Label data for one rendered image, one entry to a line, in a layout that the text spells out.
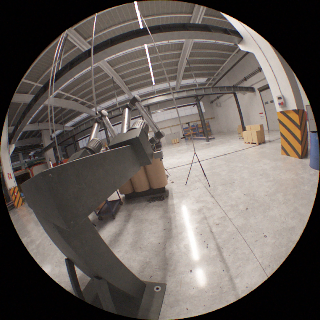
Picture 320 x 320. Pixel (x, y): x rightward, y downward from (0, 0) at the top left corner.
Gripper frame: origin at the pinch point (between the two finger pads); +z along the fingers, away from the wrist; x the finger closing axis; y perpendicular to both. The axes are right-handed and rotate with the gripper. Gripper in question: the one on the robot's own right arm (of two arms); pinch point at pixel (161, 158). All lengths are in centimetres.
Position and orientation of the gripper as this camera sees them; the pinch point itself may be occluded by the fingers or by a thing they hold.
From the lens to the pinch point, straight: 197.7
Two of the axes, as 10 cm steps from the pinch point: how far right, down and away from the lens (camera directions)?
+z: 2.5, 9.5, 1.7
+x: 1.8, -2.2, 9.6
